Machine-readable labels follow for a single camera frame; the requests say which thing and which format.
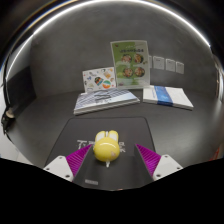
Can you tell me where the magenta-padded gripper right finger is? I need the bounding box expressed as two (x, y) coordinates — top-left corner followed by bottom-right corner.
(133, 143), (184, 188)

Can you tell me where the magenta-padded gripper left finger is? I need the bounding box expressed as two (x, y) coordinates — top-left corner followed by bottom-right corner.
(43, 143), (98, 190)

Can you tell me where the yellow rabbit-eared computer mouse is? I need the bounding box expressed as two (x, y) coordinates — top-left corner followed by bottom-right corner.
(92, 129), (121, 168)

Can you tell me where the black mouse pad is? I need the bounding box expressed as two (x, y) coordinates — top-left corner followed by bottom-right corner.
(44, 116), (156, 192)

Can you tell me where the white book with blue band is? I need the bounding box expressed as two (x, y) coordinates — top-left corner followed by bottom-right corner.
(142, 84), (195, 111)

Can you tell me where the grey striped magazine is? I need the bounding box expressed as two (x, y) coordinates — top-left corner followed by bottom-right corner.
(73, 87), (141, 116)

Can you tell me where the small white colourful card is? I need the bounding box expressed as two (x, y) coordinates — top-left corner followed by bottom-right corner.
(82, 66), (118, 93)

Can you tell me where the green food poster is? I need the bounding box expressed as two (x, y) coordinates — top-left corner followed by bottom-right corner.
(110, 39), (151, 90)

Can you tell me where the white ceiling light strip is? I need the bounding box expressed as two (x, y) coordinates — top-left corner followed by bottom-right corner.
(4, 0), (213, 81)

